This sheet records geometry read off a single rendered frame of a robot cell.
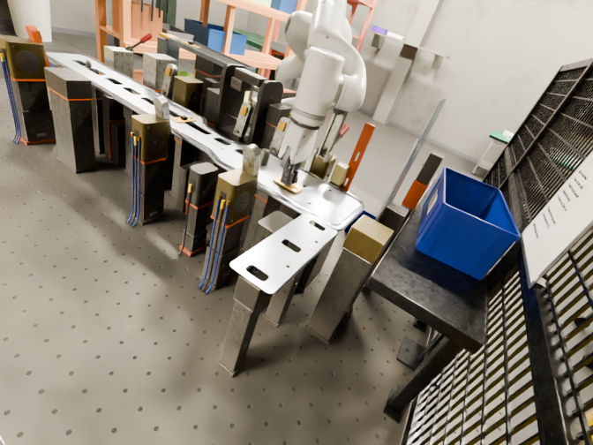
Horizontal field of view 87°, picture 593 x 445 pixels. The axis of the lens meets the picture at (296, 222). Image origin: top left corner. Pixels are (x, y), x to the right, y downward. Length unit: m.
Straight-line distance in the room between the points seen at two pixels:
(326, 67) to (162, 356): 0.73
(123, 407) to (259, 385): 0.27
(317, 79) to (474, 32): 6.76
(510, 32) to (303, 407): 7.09
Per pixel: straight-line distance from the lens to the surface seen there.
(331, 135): 1.01
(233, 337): 0.70
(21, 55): 1.51
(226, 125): 1.30
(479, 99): 7.33
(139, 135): 0.99
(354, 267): 0.73
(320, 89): 0.76
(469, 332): 0.66
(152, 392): 0.77
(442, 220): 0.75
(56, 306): 0.93
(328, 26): 0.90
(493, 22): 7.43
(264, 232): 0.73
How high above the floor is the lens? 1.39
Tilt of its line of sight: 32 degrees down
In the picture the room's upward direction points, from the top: 19 degrees clockwise
